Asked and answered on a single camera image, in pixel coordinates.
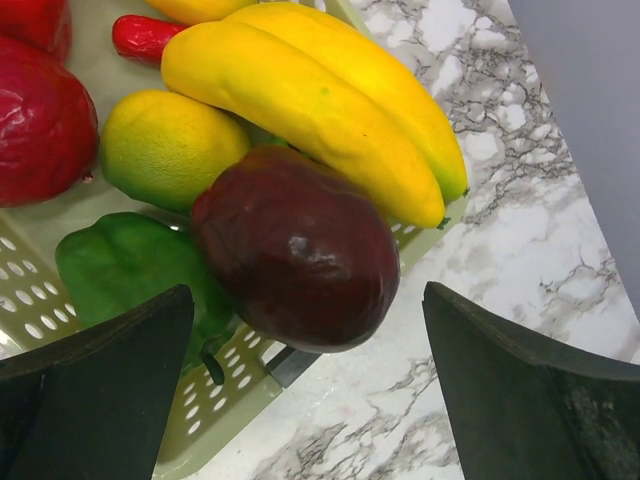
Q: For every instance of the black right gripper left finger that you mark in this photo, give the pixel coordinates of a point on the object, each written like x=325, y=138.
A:
x=95, y=404

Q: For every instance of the green bell pepper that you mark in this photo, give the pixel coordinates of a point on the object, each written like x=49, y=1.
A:
x=126, y=259

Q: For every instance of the dark maroon fruit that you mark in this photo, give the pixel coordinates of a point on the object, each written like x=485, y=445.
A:
x=305, y=256

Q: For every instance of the red bell pepper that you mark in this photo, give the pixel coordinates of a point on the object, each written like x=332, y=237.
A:
x=43, y=24

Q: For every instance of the red round fruit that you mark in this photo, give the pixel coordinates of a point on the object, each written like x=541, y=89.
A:
x=49, y=126

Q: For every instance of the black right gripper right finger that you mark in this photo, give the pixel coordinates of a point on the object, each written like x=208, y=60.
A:
x=524, y=406

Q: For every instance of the yellow green lemon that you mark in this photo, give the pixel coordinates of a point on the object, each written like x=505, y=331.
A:
x=165, y=149

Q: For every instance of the red chili pepper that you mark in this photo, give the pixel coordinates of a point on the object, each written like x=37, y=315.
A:
x=142, y=39

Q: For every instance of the yellow banana bunch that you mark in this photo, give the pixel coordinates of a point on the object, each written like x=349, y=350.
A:
x=325, y=88

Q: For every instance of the yellow mango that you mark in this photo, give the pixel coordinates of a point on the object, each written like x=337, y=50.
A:
x=191, y=12

